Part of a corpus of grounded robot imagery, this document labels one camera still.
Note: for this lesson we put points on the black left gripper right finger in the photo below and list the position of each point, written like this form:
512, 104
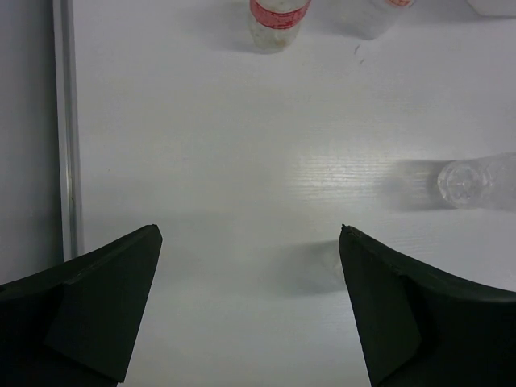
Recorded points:
421, 326

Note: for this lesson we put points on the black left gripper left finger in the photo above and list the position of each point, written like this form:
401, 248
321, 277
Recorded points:
76, 324

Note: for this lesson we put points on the green-label clear bottle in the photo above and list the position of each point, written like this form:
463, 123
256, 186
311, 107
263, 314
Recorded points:
481, 183

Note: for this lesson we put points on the white-cap clear labelled bottle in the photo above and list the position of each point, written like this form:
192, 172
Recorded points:
375, 17

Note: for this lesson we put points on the small red-cap red-label bottle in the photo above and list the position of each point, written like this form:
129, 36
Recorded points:
274, 25

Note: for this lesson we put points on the aluminium table edge rail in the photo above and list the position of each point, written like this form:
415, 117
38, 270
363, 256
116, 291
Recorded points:
67, 126

